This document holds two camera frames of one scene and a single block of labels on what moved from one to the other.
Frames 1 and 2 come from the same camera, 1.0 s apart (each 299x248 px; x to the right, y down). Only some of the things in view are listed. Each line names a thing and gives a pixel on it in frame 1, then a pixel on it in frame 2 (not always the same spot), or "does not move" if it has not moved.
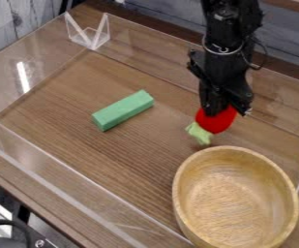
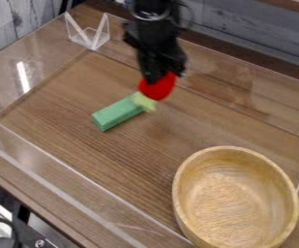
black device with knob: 22,239 does not move
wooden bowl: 235,199 does not move
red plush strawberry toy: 216,123 to 160,89
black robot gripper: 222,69 to 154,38
